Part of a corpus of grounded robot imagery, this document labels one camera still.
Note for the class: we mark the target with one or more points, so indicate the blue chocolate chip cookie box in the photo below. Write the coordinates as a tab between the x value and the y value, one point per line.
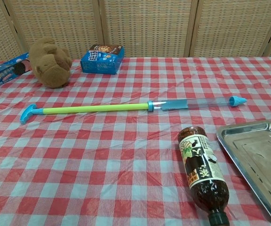
100	63

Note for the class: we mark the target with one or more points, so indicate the red white checkered tablecloth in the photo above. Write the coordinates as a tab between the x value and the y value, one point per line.
79	153

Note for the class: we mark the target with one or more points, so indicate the brown tea bottle with label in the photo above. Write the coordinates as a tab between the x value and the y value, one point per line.
201	164

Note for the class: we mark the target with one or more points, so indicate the woven bamboo folding screen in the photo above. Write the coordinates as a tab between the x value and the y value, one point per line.
149	23

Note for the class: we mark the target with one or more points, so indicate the brown plush toy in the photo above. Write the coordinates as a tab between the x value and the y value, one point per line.
50	66

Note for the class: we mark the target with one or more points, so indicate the stainless steel tray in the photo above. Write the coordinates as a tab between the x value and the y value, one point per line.
262	153

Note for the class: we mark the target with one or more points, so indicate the long blue sandwich cookie box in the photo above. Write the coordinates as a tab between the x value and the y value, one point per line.
3	73

